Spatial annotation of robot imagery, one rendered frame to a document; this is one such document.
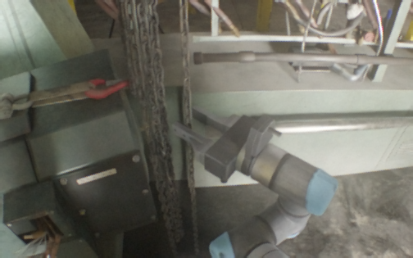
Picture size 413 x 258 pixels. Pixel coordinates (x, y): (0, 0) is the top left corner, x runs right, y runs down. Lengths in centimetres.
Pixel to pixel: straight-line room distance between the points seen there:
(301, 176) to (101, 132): 43
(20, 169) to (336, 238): 132
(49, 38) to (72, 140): 57
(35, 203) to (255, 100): 84
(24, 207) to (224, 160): 44
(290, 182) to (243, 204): 99
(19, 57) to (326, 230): 154
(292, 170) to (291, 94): 69
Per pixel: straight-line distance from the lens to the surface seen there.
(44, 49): 121
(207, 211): 147
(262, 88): 114
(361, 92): 132
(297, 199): 53
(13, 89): 84
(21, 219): 69
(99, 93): 71
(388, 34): 129
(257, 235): 55
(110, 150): 68
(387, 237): 164
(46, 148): 70
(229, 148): 55
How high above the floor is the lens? 128
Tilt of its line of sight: 45 degrees down
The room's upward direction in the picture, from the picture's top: straight up
